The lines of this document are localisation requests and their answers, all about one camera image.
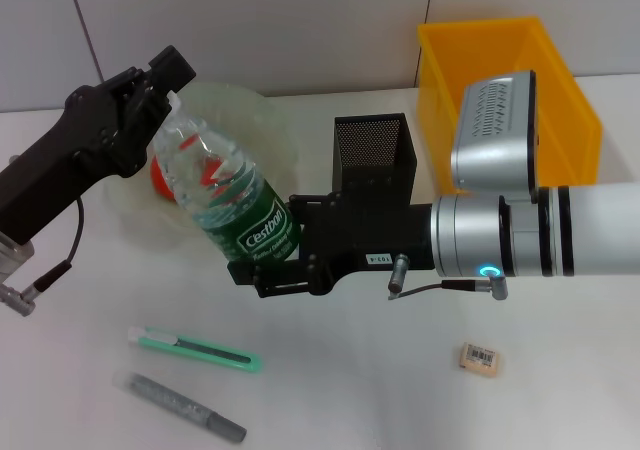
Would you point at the beige eraser with barcode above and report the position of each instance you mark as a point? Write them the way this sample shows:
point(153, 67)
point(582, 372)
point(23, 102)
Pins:
point(479, 358)

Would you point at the grey marker pen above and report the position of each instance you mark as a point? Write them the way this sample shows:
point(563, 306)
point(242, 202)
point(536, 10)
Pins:
point(175, 402)

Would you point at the clear green-label water bottle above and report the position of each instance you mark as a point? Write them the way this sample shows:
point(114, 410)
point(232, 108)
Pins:
point(230, 195)

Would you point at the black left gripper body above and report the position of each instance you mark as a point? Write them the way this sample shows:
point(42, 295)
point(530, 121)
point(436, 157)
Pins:
point(55, 170)

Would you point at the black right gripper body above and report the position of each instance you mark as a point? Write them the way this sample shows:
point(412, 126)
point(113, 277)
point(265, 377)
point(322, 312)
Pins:
point(370, 235)

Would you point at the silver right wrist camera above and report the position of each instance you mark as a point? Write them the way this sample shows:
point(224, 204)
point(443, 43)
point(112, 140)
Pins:
point(492, 140)

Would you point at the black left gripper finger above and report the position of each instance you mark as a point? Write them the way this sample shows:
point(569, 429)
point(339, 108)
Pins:
point(127, 82)
point(172, 67)

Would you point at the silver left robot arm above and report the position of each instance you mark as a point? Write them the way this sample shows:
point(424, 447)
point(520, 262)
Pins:
point(12, 260)

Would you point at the pale green glass fruit plate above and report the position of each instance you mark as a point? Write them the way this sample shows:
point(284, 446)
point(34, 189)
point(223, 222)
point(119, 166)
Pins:
point(270, 120)

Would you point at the black mesh pen holder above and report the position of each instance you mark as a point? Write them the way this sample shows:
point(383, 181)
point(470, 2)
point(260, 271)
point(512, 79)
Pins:
point(395, 155)

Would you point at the yellow plastic bin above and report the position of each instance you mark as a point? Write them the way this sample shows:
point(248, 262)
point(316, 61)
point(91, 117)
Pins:
point(440, 70)

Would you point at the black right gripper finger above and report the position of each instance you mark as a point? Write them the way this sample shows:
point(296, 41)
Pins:
point(312, 204)
point(280, 277)

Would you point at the green utility knife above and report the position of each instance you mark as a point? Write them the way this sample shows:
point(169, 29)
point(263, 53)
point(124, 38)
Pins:
point(220, 357)

